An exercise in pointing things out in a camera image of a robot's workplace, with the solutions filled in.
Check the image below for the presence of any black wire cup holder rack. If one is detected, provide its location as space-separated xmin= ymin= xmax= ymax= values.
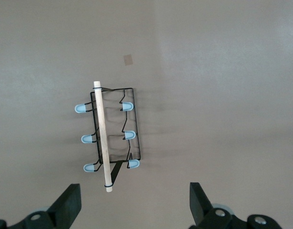
xmin=74 ymin=81 xmax=141 ymax=193

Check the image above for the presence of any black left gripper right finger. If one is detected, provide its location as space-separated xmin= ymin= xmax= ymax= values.
xmin=189 ymin=182 xmax=284 ymax=229

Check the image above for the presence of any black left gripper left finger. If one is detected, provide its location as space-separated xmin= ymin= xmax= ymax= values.
xmin=0 ymin=183 xmax=82 ymax=229

